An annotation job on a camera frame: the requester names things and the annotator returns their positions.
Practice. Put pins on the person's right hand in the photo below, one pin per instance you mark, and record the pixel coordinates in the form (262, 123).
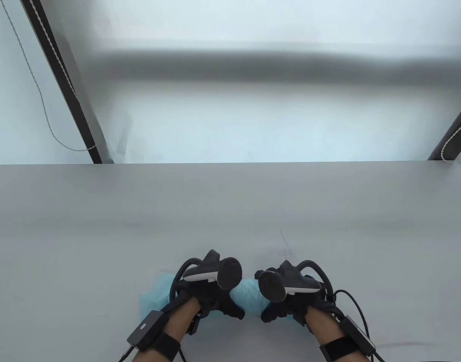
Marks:
(290, 307)

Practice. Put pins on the person's left hand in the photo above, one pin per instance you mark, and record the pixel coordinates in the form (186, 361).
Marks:
(207, 295)

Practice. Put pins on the person's right thumb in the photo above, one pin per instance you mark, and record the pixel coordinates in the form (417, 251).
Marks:
(270, 313)

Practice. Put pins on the person's left thumb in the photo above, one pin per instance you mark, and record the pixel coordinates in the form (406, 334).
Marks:
(234, 308)

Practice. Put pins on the light blue cloth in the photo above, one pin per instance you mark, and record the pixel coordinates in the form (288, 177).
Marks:
(249, 296)

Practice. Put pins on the person's right forearm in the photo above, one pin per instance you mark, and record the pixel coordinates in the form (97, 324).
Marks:
(322, 326)

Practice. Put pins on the person's left forearm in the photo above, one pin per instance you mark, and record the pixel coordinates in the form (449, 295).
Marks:
(179, 320)

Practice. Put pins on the black and white glove-mounted controller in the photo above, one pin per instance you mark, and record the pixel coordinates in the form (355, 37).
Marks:
(287, 283)
(215, 272)

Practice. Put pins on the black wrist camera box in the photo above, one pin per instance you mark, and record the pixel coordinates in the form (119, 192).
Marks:
(147, 329)
(359, 335)

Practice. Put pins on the black frame pole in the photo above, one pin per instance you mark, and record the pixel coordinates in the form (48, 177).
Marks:
(66, 86)
(454, 135)

